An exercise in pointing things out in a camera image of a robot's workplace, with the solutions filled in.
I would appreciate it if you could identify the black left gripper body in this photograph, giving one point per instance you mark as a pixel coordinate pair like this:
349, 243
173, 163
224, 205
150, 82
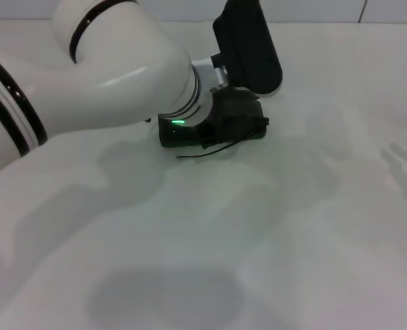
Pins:
224, 117

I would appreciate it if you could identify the black glasses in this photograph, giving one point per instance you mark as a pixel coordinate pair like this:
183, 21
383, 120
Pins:
224, 148

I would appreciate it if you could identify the green glasses case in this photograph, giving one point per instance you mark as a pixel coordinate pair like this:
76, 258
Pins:
176, 135

